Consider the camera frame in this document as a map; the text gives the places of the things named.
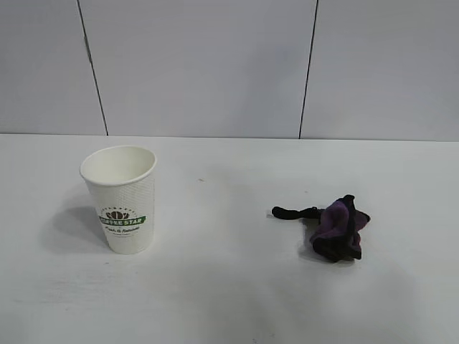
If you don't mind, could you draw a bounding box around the white paper coffee cup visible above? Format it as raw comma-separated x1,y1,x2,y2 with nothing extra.
79,145,158,255

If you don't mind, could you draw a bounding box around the purple and black cloth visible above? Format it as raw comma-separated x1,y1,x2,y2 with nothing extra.
271,193,372,263

